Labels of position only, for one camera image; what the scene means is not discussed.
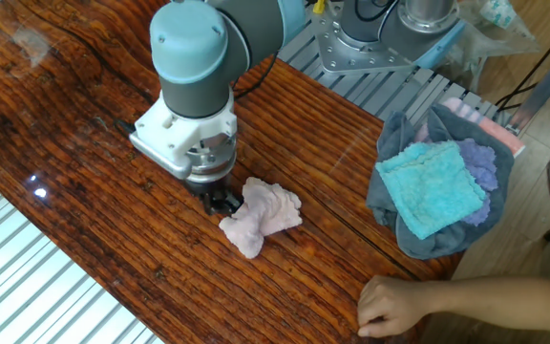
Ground person's bare hand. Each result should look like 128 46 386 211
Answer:
355 274 436 339

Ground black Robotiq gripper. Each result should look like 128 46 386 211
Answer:
184 173 244 217

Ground aluminium frame post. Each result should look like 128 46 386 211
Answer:
504 43 550 136

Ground teal printed packet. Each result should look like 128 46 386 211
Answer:
478 0 518 31

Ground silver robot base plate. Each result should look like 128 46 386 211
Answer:
309 1 419 75

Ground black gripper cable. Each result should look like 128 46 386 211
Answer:
114 52 279 138

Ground black wall cables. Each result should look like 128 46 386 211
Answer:
493 12 550 114

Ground pale pink fluffy cloth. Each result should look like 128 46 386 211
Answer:
218 176 304 261

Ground purple fluffy cloth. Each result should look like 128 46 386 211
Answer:
455 138 499 227

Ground pink striped cloth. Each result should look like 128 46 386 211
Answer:
413 97 526 159

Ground clear plastic bag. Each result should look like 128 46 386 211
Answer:
434 0 541 93

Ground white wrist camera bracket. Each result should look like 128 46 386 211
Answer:
128 88 239 182

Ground glossy wood grain table cover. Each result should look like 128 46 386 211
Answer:
0 0 463 344

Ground person's bare forearm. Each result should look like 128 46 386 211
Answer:
425 276 550 339

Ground turquoise fluffy cloth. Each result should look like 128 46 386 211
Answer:
374 140 487 241

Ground grey towel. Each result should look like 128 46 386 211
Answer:
365 103 516 261

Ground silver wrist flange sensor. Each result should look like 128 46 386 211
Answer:
184 132 238 185

